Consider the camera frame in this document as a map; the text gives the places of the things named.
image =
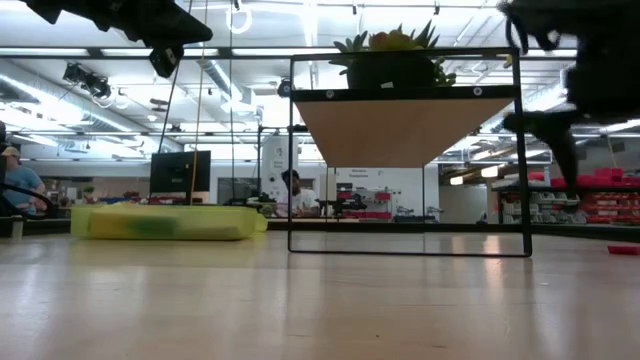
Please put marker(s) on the small white cylinder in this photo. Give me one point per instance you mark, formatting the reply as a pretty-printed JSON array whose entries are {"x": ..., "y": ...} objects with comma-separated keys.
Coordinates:
[{"x": 17, "y": 227}]

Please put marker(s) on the shelving with red bins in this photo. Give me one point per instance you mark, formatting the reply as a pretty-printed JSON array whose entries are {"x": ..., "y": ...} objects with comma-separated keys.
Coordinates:
[{"x": 610, "y": 205}]

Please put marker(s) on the person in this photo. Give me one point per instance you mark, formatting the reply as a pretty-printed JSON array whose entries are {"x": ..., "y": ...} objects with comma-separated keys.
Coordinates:
[
  {"x": 302, "y": 200},
  {"x": 22, "y": 182}
]

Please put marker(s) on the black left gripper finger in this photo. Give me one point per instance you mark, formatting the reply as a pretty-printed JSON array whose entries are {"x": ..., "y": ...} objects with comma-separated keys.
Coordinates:
[{"x": 185, "y": 27}]

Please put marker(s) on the black overhead frame bar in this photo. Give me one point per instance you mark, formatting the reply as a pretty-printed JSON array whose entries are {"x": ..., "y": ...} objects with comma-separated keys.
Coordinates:
[{"x": 225, "y": 52}]

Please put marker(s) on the black frame wooden shelf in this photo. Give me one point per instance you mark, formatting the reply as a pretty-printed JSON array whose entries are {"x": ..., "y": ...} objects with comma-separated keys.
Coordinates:
[{"x": 395, "y": 130}]

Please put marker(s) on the round black camera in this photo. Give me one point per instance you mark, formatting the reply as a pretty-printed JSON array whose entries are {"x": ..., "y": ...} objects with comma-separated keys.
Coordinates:
[{"x": 284, "y": 88}]

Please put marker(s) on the black ceiling-hung device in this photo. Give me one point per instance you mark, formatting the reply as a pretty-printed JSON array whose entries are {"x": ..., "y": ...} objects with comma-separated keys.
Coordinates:
[{"x": 90, "y": 82}]

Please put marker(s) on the small red flat object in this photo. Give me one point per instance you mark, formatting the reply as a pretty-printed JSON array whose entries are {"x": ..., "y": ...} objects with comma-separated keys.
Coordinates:
[{"x": 625, "y": 249}]

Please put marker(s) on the white pillar cabinet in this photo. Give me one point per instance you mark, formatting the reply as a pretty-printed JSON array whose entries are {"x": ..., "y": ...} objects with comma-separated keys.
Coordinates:
[{"x": 280, "y": 160}]

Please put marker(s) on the black aluminium table rail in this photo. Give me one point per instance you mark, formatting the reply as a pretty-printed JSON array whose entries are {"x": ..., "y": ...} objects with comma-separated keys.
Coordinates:
[{"x": 350, "y": 226}]

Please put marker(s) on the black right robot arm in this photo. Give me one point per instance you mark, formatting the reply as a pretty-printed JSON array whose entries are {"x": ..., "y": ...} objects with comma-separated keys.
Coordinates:
[{"x": 600, "y": 20}]

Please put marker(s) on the black monitor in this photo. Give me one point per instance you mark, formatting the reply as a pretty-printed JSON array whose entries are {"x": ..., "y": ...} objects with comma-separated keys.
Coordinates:
[{"x": 172, "y": 172}]

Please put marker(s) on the potted succulent plant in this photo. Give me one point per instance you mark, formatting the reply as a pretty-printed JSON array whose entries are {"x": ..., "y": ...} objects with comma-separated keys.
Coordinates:
[{"x": 390, "y": 72}]

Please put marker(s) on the yellow translucent box lid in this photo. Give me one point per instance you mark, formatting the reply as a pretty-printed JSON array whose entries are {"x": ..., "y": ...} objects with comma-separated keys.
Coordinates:
[{"x": 170, "y": 207}]

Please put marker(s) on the black background robot arm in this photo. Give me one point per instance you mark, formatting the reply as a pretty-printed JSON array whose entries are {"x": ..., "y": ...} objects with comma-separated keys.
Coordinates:
[{"x": 350, "y": 205}]

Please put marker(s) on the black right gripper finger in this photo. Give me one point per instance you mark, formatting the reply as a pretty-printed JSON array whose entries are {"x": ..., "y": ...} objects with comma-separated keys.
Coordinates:
[{"x": 565, "y": 145}]

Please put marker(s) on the yellow translucent plastic box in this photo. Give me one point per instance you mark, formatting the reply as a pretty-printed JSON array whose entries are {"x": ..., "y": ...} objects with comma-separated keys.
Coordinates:
[{"x": 215, "y": 225}]

